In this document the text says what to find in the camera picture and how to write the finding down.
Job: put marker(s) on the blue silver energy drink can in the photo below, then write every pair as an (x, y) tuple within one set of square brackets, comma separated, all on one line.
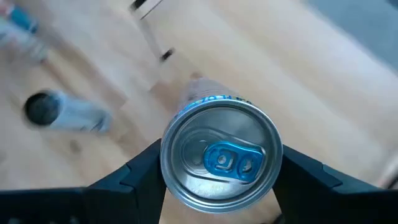
[(25, 40), (217, 124)]

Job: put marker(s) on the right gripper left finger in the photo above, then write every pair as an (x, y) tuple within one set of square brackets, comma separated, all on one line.
[(93, 205)]

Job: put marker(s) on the Celsius Arctic Vibe can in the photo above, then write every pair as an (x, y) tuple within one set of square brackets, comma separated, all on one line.
[(77, 115)]

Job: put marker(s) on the wooden shelf with black frame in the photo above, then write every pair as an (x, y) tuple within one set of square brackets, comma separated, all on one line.
[(167, 54)]

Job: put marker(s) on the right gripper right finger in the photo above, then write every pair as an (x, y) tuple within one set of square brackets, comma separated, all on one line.
[(326, 202)]

